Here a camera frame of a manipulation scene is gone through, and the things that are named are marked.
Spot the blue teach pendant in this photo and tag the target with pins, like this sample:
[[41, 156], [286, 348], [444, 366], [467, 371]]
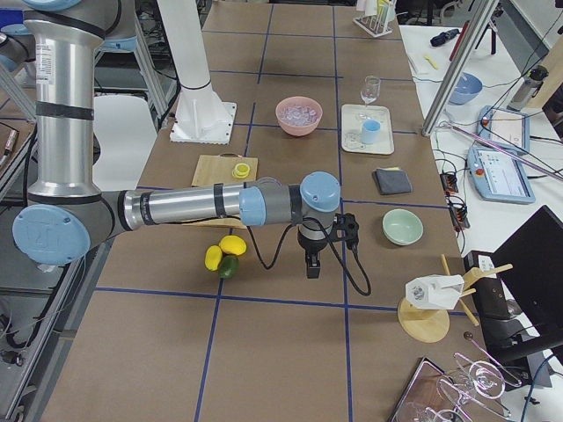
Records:
[[498, 177], [505, 128]]

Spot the gray folded cloth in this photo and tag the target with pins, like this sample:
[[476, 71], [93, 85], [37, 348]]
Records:
[[390, 181]]

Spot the cream bear serving tray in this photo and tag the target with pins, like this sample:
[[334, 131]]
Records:
[[352, 117]]

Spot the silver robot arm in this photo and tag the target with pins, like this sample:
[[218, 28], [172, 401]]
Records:
[[67, 214]]

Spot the dark water bottle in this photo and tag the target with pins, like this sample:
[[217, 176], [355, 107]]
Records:
[[532, 82]]

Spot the clear ice cube pile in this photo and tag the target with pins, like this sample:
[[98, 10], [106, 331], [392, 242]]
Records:
[[299, 115]]

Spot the blue bowl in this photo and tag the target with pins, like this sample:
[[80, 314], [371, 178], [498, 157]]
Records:
[[468, 88]]

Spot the white paper cup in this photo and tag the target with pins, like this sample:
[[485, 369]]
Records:
[[435, 291]]

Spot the white chair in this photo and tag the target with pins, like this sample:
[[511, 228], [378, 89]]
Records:
[[124, 128]]

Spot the wooden cup stand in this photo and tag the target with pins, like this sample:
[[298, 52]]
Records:
[[432, 325]]

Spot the black monitor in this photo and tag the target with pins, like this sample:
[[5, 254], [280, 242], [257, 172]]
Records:
[[535, 281]]

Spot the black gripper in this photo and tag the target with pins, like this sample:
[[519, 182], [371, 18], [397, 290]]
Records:
[[309, 246]]

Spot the hanging wine glasses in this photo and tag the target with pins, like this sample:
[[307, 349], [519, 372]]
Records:
[[471, 391]]

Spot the white dish rack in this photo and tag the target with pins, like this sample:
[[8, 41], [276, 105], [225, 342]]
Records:
[[376, 16]]

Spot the green ceramic bowl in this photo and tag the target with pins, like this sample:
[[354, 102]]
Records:
[[402, 227]]

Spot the blue plastic cup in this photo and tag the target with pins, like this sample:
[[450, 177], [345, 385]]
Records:
[[370, 131]]

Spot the pink bowl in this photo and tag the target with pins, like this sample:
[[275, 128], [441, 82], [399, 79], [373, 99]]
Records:
[[298, 100]]

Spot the green lime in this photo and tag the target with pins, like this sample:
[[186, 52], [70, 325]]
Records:
[[228, 267]]

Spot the wooden cutting board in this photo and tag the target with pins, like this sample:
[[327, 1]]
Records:
[[217, 169]]

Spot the aluminium frame post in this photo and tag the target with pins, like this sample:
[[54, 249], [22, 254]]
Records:
[[468, 40]]

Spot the yellow lemon slice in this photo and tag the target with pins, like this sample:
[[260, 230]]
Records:
[[241, 170]]

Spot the clear wine glass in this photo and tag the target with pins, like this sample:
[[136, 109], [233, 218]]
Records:
[[370, 90]]

